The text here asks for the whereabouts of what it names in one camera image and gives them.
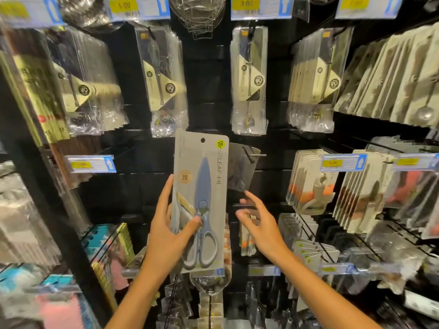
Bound person's left hand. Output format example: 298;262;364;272
142;174;203;276

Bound empty clear plastic sleeve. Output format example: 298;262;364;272
228;142;262;192

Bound blue yellow price tag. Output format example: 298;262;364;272
0;0;64;28
320;153;368;173
319;263;359;275
248;265;282;277
230;0;295;21
64;155;117;174
391;153;439;172
335;0;404;20
104;0;171;22

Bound black metal peg hook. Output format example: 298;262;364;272
241;146;267;165

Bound row of black tool packets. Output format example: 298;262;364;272
244;280;297;329

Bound stack of white cloth packets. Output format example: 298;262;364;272
0;160;63;271

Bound person's right forearm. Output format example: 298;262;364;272
271;248;383;329

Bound clear round plastic packet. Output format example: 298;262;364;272
189;267;233;296

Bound person's left forearm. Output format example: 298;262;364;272
104;262;172;329

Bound row of colourful sponge packets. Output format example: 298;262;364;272
82;222;137;310

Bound small orange tool packet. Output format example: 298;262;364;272
239;214;258;257

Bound row of clear orange tool packets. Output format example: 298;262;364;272
383;160;439;240

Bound person's right hand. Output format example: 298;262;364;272
235;190;293;266

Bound pink cloth packet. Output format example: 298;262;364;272
34;294;87;329

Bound row of chopstick packets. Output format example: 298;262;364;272
0;27;103;189

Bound row of orange peeler packets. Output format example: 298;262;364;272
286;149;339;216

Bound grey carded scissors package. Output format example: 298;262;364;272
170;129;230;277

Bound row of clear bagged tools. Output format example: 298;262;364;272
357;221;428;296

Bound row of clear cutlery packets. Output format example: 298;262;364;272
134;25;189;138
46;25;130;136
287;26;354;134
230;25;269;136

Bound bundle of wire racks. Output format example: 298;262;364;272
168;0;229;40

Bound row of silver utensil packets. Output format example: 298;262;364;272
156;274;194;329

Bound hanging metal strainers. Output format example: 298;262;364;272
56;0;125;33

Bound black shelf upright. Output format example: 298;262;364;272
0;66;114;327

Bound row of small white carded packets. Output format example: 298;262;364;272
277;212;341;271

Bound row of beige carded peelers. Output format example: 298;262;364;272
332;149;396;234

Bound row of beige spoon packets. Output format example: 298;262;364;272
334;21;439;129

